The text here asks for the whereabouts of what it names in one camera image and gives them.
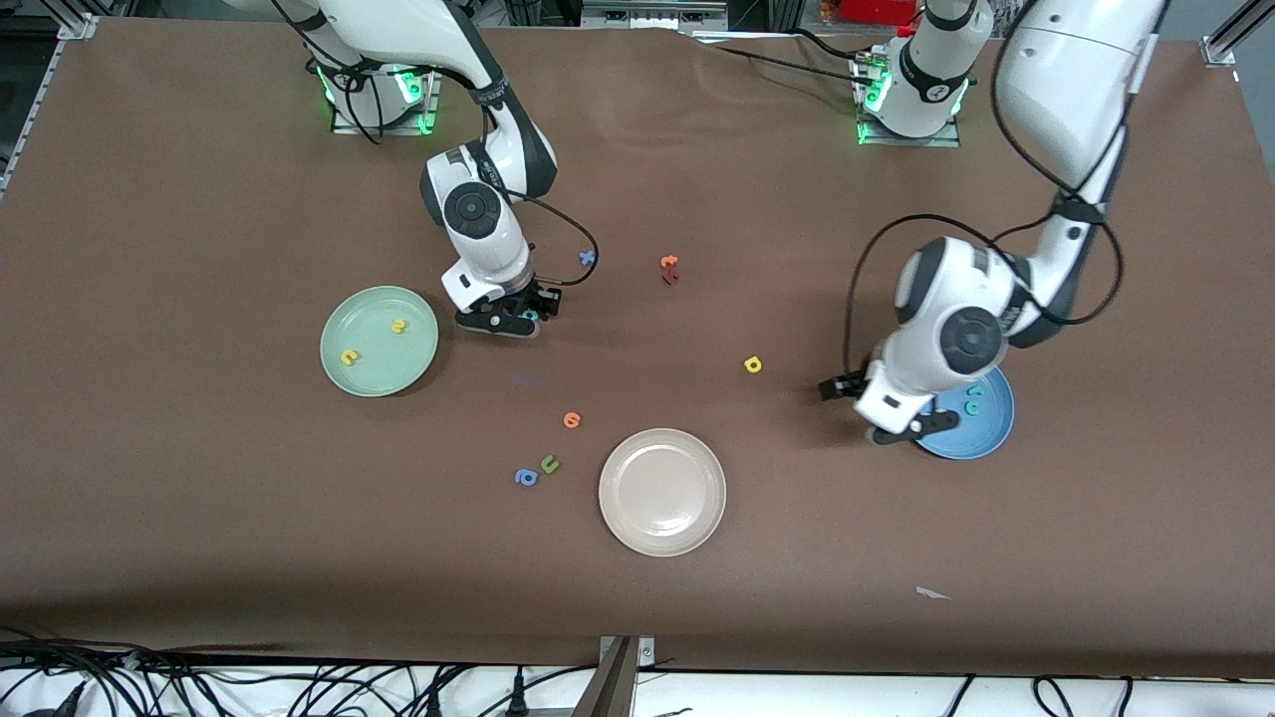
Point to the blue letter a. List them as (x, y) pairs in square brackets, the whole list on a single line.
[(522, 479)]

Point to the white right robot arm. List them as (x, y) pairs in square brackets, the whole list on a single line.
[(398, 30)]

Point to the beige plate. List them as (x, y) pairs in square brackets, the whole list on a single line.
[(662, 492)]

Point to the silver device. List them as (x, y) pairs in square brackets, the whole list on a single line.
[(652, 12)]

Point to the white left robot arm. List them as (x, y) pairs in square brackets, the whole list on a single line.
[(1076, 80)]

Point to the aluminium corner bracket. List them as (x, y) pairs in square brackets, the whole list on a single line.
[(1220, 50), (78, 27)]

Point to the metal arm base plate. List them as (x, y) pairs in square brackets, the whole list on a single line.
[(398, 127), (906, 141)]

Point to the green plate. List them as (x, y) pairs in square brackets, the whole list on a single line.
[(383, 358)]

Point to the blue plate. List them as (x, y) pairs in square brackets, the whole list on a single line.
[(981, 436)]

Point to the aluminium table edge bracket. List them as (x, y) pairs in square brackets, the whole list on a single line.
[(613, 682)]

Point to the brown table cover sheet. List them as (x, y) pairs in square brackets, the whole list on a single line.
[(199, 498)]

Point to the white paper scrap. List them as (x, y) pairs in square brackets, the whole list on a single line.
[(930, 594)]

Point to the red box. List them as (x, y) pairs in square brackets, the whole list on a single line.
[(877, 10)]

